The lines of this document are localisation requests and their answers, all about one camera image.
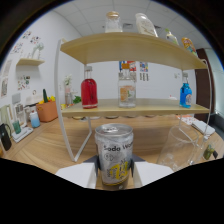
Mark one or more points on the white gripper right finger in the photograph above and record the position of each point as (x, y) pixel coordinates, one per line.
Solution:
(150, 172)

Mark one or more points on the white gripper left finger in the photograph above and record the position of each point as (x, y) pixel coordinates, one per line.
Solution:
(78, 175)

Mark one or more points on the silver yellow soda water can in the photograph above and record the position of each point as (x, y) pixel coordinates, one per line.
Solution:
(114, 156)

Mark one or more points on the small green cup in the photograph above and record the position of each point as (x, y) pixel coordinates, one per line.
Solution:
(16, 127)

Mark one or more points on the clear drinking glass with ice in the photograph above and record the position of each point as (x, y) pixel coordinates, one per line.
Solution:
(178, 150)

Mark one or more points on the orange patterned booklet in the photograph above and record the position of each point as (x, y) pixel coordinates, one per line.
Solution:
(187, 120)

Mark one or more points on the white tray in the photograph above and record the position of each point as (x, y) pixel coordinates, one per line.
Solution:
(23, 135)

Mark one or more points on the blue white plastic bottle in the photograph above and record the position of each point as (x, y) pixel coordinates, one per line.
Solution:
(34, 120)

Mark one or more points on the white booklet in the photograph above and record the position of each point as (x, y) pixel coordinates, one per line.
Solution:
(204, 126)

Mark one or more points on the green potted plant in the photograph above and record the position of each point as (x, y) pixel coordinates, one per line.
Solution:
(77, 99)

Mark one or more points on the black bag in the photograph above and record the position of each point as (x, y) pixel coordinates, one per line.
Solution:
(5, 138)

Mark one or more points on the red liquid glass bottle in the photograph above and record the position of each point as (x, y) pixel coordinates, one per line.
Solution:
(89, 93)

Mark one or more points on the clear bottle with orange cap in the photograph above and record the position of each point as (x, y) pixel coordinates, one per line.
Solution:
(127, 93)

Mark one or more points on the pink vase with flowers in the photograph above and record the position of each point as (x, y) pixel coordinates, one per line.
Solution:
(68, 91)

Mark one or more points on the blue liquid glass bottle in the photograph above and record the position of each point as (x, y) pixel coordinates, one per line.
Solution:
(185, 95)

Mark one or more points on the brown door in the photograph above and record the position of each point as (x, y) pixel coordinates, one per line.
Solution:
(203, 86)

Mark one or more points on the two-tier wooden shelf rack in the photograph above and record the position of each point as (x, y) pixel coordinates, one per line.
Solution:
(133, 48)

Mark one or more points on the white vase with flowers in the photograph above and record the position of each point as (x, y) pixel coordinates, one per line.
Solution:
(38, 50)

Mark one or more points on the clear bottle with green cap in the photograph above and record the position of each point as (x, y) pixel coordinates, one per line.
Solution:
(171, 37)

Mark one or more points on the clear jar with cork lid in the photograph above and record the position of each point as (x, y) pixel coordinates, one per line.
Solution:
(113, 23)

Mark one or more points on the grey printed wall sheet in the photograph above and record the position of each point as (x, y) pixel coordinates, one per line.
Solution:
(144, 76)

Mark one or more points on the red wall poster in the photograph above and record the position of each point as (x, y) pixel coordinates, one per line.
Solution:
(132, 65)

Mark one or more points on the long wooden wall shelf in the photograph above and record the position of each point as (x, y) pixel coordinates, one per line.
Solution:
(30, 62)

